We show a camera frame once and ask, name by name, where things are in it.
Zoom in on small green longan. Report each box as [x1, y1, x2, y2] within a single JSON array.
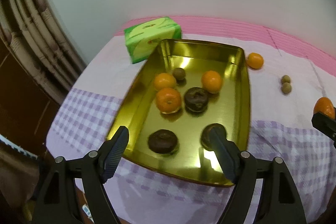
[[281, 75, 291, 84], [281, 83, 292, 94]]

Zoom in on small green longan left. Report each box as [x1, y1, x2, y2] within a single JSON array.
[[281, 83, 292, 94]]

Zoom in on brown striped curtain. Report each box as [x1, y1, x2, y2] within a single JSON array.
[[1, 0, 86, 104]]

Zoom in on orange tangerine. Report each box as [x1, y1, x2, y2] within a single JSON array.
[[153, 73, 177, 91], [246, 52, 264, 70], [201, 71, 223, 94], [155, 88, 182, 114], [313, 97, 335, 119]]

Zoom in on pink foam mat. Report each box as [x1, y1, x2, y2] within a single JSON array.
[[114, 15, 336, 77]]

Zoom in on small brown longan in tin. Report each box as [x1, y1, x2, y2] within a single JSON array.
[[173, 68, 186, 81]]

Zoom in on orange tangerine in tin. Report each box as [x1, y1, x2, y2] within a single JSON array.
[[201, 71, 223, 94]]

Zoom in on white purple checkered tablecloth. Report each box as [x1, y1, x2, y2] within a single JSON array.
[[46, 36, 335, 223]]

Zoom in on gold rectangular metal tin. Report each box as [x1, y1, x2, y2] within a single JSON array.
[[106, 39, 251, 187]]

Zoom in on green tissue pack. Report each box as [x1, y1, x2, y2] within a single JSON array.
[[123, 16, 182, 64]]

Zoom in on small green longan right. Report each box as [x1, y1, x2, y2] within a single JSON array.
[[281, 75, 291, 84]]

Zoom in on dark passion fruit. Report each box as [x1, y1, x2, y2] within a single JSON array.
[[183, 87, 209, 113], [147, 129, 178, 154], [200, 123, 227, 151]]

